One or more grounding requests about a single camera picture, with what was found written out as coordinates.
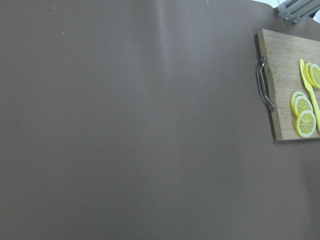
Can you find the wooden cutting board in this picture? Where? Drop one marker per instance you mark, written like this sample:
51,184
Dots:
279,76

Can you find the lemon slice lower left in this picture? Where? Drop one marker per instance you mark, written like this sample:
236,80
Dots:
312,73

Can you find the aluminium frame post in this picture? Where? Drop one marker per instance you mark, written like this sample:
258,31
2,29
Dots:
294,11

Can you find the lemon slice middle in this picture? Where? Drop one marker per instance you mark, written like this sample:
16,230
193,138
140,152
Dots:
299,103

